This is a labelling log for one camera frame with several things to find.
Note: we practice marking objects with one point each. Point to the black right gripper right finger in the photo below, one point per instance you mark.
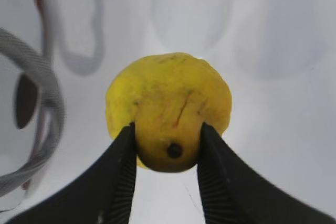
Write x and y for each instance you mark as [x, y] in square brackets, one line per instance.
[232, 192]

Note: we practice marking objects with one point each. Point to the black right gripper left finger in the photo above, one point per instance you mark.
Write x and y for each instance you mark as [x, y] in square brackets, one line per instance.
[102, 194]

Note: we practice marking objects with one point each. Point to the yellow pear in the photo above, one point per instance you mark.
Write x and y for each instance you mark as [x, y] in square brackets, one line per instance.
[168, 98]

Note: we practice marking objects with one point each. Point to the navy blue lunch bag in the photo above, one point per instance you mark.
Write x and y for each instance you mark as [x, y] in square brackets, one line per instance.
[32, 108]

